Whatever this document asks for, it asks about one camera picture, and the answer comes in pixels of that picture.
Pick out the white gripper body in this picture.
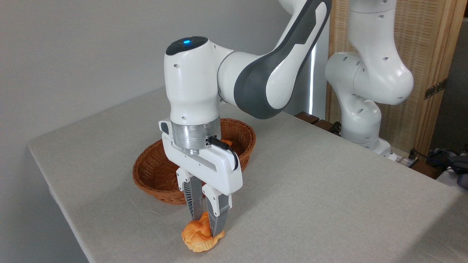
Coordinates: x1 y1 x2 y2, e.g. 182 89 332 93
159 120 243 195

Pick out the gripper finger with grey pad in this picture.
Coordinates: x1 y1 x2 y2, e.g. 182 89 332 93
202 184 232 238
176 168 204 221

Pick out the round knotted bread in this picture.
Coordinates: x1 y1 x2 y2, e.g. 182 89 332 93
181 211 226 253

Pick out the brown oval wicker basket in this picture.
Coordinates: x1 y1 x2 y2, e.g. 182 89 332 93
132 118 256 205

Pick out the grey tablecloth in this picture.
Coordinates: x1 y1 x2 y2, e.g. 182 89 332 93
27 81 468 263

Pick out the vertical white light strip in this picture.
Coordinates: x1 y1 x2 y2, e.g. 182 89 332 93
308 40 318 114

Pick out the white power strip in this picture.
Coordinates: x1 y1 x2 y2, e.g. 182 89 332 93
388 152 419 168

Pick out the dark metal screen hinge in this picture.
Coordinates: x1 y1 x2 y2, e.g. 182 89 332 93
424 79 448 100

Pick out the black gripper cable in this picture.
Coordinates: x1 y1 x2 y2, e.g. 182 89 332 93
207 137 239 171

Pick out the grey black device with cables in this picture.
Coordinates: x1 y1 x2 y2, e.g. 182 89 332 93
430 146 468 188

